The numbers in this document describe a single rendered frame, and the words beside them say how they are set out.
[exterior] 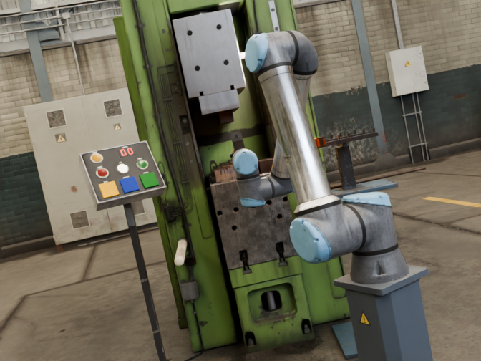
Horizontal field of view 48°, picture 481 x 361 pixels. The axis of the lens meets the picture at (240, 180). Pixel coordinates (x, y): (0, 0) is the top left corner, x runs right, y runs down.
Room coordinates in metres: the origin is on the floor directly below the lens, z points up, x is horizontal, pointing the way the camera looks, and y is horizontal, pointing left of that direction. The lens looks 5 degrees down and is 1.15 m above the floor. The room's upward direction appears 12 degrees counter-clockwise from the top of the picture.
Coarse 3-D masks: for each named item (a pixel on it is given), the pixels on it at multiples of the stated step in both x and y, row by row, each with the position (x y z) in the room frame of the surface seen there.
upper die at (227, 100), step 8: (200, 96) 2.80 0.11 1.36; (208, 96) 2.80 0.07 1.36; (216, 96) 2.80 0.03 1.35; (224, 96) 2.80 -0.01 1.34; (232, 96) 2.80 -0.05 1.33; (200, 104) 2.80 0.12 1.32; (208, 104) 2.80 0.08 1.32; (216, 104) 2.80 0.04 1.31; (224, 104) 2.80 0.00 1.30; (232, 104) 2.80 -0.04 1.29; (208, 112) 2.80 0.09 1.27; (216, 112) 2.88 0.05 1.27
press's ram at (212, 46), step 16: (192, 16) 2.80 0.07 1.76; (208, 16) 2.80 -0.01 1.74; (224, 16) 2.81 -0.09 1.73; (176, 32) 2.79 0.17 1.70; (192, 32) 2.80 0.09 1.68; (208, 32) 2.80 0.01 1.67; (224, 32) 2.81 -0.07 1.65; (192, 48) 2.80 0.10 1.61; (208, 48) 2.80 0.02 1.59; (224, 48) 2.80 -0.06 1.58; (192, 64) 2.80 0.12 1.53; (208, 64) 2.80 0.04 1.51; (224, 64) 2.80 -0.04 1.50; (240, 64) 2.81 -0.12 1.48; (192, 80) 2.80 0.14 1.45; (208, 80) 2.80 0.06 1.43; (224, 80) 2.80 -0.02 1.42; (240, 80) 2.81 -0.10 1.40; (192, 96) 2.79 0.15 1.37
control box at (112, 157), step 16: (128, 144) 2.71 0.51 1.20; (144, 144) 2.74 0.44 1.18; (80, 160) 2.61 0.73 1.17; (112, 160) 2.63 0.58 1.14; (128, 160) 2.65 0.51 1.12; (96, 176) 2.55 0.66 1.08; (112, 176) 2.58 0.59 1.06; (128, 176) 2.60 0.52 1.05; (160, 176) 2.66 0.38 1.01; (96, 192) 2.50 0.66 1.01; (144, 192) 2.58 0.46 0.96; (160, 192) 2.66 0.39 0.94; (96, 208) 2.52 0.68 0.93
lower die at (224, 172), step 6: (228, 162) 3.13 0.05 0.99; (216, 168) 2.92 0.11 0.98; (222, 168) 2.80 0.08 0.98; (228, 168) 2.80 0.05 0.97; (234, 168) 2.80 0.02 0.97; (216, 174) 2.80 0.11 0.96; (222, 174) 2.80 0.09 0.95; (228, 174) 2.80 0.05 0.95; (234, 174) 2.80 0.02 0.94; (216, 180) 2.80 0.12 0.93; (222, 180) 2.80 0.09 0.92
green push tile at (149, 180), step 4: (152, 172) 2.65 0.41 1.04; (140, 176) 2.61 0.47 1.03; (144, 176) 2.62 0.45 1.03; (148, 176) 2.63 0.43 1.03; (152, 176) 2.63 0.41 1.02; (144, 180) 2.61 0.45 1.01; (148, 180) 2.61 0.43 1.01; (152, 180) 2.62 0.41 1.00; (156, 180) 2.63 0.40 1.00; (144, 184) 2.59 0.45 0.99; (148, 184) 2.60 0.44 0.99; (152, 184) 2.61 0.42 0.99; (156, 184) 2.61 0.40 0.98
